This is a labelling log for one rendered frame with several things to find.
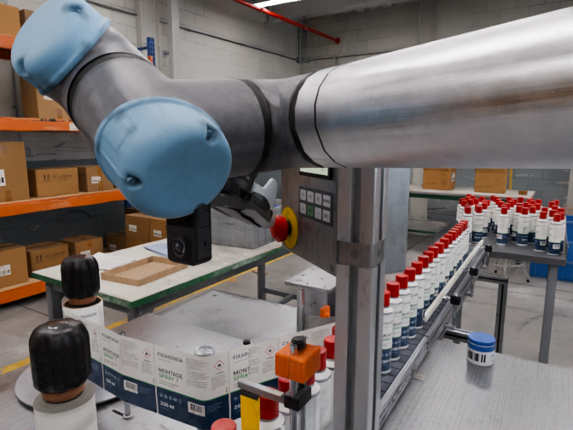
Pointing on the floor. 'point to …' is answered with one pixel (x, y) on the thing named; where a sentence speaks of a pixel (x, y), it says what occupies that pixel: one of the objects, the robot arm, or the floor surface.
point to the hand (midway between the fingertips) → (264, 225)
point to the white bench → (135, 299)
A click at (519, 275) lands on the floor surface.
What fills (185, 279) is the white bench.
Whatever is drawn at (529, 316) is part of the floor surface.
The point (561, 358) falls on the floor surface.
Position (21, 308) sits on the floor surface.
